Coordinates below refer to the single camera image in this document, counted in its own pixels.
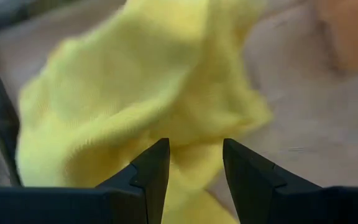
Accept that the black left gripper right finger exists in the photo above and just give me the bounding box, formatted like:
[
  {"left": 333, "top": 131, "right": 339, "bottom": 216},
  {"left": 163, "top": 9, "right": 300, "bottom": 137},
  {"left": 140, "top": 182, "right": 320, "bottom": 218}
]
[{"left": 223, "top": 138, "right": 358, "bottom": 224}]

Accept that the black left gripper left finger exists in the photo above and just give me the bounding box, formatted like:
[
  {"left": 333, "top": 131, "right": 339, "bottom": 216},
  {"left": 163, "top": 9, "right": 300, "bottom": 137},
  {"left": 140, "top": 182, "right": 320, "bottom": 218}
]
[{"left": 0, "top": 138, "right": 171, "bottom": 224}]

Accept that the yellow microfiber towel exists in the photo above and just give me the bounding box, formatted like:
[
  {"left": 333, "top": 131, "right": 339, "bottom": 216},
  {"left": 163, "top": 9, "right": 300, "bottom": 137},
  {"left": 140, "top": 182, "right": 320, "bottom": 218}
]
[{"left": 16, "top": 0, "right": 273, "bottom": 224}]

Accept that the orange microfiber towel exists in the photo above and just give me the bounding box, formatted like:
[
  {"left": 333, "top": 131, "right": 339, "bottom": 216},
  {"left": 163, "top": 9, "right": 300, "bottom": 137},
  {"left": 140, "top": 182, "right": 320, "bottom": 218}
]
[{"left": 314, "top": 0, "right": 358, "bottom": 74}]

